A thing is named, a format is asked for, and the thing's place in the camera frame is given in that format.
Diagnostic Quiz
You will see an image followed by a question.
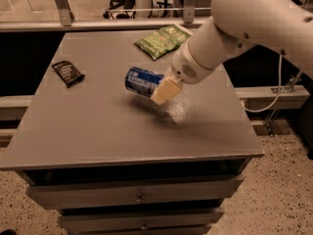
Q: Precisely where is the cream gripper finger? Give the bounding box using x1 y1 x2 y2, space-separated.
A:
151 76 182 105

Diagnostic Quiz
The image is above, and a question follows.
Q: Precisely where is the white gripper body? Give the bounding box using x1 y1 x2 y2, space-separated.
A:
164 41 216 84

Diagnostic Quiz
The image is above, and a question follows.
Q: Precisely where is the blue pepsi can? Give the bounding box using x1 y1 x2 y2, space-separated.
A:
125 67 163 98

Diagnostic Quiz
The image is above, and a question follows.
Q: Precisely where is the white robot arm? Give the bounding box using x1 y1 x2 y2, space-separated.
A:
151 0 313 105

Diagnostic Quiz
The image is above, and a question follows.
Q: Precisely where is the black rxbar chocolate wrapper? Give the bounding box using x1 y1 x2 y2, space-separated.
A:
52 61 85 87

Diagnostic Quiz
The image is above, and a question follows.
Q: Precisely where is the green chip bag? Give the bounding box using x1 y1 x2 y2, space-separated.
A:
134 24 193 61

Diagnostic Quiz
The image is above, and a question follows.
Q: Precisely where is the grey drawer cabinet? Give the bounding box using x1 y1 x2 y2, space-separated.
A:
0 31 263 235

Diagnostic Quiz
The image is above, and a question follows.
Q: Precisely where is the top grey drawer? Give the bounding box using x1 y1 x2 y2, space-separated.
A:
26 174 244 210

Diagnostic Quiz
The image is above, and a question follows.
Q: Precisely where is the grey drawer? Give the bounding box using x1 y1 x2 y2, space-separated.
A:
59 208 224 233
26 174 244 210

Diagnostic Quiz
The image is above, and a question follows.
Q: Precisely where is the white cable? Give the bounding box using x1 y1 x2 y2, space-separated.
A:
243 52 284 114

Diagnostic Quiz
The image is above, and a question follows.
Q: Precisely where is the metal railing frame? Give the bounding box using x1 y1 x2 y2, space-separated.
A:
0 0 215 32

